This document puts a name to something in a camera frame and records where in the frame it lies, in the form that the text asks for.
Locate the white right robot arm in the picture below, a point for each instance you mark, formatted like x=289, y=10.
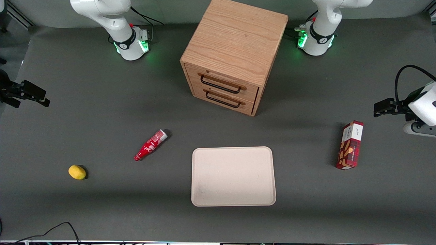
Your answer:
x=115, y=23

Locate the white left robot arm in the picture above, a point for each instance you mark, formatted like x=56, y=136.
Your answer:
x=322, y=23

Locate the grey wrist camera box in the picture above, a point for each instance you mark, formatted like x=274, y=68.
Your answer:
x=417, y=130

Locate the wooden drawer cabinet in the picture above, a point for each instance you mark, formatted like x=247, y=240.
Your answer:
x=238, y=37

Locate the yellow lemon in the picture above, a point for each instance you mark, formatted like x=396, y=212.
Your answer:
x=77, y=172

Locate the red cola bottle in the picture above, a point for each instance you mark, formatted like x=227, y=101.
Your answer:
x=150, y=145

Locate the aluminium frame rail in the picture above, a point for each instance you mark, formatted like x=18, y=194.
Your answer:
x=431, y=12
x=18, y=13

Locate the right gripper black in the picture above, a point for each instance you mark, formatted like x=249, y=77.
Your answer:
x=6, y=89

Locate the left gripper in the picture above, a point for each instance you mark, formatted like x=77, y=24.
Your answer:
x=400, y=106

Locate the red cookie box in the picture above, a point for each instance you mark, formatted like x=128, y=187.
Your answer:
x=350, y=146

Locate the dark grey table mat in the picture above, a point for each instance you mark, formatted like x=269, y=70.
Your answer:
x=102, y=204

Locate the beige rectangular tray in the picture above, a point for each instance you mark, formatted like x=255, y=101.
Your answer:
x=233, y=177

